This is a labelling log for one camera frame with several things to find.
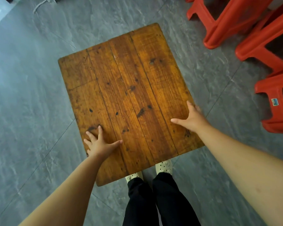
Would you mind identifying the person's right hand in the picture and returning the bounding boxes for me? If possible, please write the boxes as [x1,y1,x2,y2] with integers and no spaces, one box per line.
[171,100,211,134]

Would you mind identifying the person's left hand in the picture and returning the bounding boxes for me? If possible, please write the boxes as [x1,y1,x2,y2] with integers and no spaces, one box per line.
[83,125,123,159]

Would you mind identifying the small brown wooden table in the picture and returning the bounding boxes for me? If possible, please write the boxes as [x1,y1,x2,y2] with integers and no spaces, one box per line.
[58,23,205,187]

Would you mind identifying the person's left forearm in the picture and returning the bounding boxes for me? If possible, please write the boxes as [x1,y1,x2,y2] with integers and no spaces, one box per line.
[18,154,107,226]

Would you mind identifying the person's right forearm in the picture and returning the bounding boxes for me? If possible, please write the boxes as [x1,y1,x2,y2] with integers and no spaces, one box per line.
[195,122,283,226]

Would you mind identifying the white dotted left shoe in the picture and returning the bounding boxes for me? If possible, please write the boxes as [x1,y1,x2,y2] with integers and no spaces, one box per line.
[125,171,144,184]

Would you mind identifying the white dotted shoe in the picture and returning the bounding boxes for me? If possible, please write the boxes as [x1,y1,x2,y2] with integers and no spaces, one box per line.
[125,171,144,184]
[155,159,173,175]

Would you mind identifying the white dotted right shoe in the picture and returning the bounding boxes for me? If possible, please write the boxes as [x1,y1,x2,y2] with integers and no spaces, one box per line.
[155,159,173,175]

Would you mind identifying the black trousers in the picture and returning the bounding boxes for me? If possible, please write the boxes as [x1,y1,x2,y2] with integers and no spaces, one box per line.
[122,172,201,226]

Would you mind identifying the red plastic stool with sticker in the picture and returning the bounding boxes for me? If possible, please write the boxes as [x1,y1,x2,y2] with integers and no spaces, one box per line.
[254,70,283,134]

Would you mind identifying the white cord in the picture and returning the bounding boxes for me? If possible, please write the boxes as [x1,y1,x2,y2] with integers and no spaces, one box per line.
[33,0,53,14]

